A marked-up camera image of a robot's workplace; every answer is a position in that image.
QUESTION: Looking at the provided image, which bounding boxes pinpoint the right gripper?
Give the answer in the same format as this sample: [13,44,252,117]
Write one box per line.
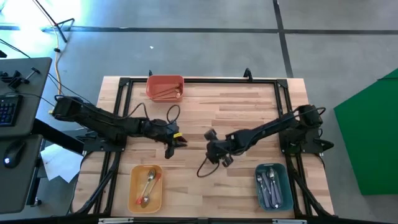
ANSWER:
[204,129,249,165]

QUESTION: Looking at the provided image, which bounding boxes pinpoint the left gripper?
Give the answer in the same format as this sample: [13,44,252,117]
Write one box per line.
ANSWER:
[141,118,188,159]

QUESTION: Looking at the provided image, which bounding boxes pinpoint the silver spoon orange handle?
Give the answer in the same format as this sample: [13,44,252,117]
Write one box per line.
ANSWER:
[136,169,157,206]
[139,172,162,208]

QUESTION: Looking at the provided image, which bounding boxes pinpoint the yellow plastic bin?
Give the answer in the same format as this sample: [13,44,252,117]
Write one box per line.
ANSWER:
[127,164,164,215]

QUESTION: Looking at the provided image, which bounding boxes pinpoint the orange plastic bin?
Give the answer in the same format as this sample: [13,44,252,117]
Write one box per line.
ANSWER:
[145,74,185,103]

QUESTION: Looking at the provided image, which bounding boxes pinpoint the teal plastic bin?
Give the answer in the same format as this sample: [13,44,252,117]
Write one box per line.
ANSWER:
[254,162,295,212]

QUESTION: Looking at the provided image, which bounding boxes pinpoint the white paper sheets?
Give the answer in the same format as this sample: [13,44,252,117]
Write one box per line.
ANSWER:
[40,143,85,184]

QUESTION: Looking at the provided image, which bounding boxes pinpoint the green board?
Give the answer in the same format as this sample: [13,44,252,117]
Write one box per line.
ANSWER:
[333,68,398,196]

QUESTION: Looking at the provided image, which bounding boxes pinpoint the black computer mouse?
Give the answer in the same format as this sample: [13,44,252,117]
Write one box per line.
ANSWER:
[2,140,27,170]

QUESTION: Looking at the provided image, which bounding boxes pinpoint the dark grey desk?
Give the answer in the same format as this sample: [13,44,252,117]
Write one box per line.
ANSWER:
[0,57,53,215]

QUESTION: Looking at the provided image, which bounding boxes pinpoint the black tripod stand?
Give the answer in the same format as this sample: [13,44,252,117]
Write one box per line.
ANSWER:
[30,0,76,44]

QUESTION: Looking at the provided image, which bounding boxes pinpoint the black keyboard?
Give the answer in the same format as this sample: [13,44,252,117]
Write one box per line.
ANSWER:
[0,95,23,128]

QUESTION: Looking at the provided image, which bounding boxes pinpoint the black desk clamp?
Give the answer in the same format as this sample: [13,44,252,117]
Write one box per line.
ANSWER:
[0,67,41,91]

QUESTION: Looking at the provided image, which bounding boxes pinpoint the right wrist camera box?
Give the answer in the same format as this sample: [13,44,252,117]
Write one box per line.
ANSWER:
[221,153,235,168]

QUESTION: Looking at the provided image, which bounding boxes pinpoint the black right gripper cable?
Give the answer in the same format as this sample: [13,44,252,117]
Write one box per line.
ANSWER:
[196,155,221,179]

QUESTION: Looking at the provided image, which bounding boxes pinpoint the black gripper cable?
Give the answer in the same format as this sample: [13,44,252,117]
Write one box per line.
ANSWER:
[196,155,221,179]
[124,102,182,125]

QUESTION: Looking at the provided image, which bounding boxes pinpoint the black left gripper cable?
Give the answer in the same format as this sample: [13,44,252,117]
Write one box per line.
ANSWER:
[124,102,182,125]

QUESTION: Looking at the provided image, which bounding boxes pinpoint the black aluminium table frame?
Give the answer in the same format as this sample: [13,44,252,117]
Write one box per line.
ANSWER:
[71,68,335,218]

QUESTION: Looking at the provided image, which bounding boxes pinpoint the silver metal bracket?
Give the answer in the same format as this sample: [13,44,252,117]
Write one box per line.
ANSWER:
[272,218,307,224]
[98,217,134,224]

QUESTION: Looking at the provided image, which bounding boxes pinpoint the yellow cable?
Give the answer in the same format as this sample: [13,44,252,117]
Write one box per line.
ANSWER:
[48,18,63,114]

